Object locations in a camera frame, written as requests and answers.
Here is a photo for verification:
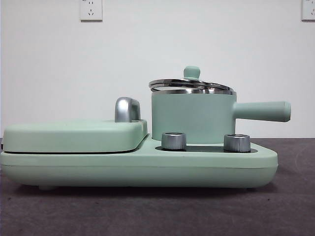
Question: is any mint green pot with handle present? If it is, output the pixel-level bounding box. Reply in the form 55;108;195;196
150;87;292;145

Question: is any mint green griddle lid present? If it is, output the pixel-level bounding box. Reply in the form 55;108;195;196
1;118;149;153

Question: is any glass pot lid green knob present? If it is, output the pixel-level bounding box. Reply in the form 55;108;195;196
148;65;233;95

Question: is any white wall socket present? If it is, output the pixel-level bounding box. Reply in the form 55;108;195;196
79;0;103;23
301;0;315;22

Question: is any mint green breakfast machine base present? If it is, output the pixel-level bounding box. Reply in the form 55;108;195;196
0;134;279;191

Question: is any silver control knob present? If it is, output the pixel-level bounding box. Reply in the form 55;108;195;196
161;132;187;150
223;133;252;152

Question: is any chrome griddle lid handle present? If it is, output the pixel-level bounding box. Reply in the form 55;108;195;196
114;97;142;123

